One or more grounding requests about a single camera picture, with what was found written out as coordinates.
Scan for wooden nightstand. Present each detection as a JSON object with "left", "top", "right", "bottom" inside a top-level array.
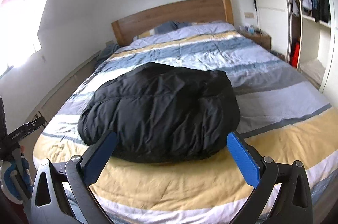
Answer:
[{"left": 238, "top": 31, "right": 271, "bottom": 50}]

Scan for black puffer coat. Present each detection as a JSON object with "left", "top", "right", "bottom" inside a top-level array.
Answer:
[{"left": 78, "top": 62, "right": 241, "bottom": 163}]

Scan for items on nightstand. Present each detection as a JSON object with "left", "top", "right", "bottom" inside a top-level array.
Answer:
[{"left": 238, "top": 24, "right": 263, "bottom": 35}]

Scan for striped duvet on bed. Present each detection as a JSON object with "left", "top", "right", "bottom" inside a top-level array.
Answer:
[{"left": 33, "top": 23, "right": 337, "bottom": 223}]

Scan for red item in wardrobe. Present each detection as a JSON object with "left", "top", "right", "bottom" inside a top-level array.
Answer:
[{"left": 289, "top": 41, "right": 300, "bottom": 68}]

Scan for left hand blue white glove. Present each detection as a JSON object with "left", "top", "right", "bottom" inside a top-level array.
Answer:
[{"left": 1, "top": 149, "right": 33, "bottom": 205}]

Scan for wooden headboard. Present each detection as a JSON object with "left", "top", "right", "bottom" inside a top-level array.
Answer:
[{"left": 111, "top": 0, "right": 234, "bottom": 47}]

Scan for dark cloth beside bed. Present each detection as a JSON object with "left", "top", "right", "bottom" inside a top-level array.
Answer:
[{"left": 94, "top": 43, "right": 120, "bottom": 69}]

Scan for blue grey pillow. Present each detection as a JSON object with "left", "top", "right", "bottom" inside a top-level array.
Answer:
[{"left": 133, "top": 20, "right": 201, "bottom": 41}]

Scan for wall radiator cover panels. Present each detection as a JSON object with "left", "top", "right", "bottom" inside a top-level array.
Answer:
[{"left": 25, "top": 51, "right": 100, "bottom": 122}]

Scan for bright window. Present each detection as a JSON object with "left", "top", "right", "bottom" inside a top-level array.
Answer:
[{"left": 1, "top": 0, "right": 41, "bottom": 76}]

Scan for white wardrobe with shelves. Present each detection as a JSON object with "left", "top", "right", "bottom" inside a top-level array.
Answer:
[{"left": 254, "top": 0, "right": 337, "bottom": 106}]

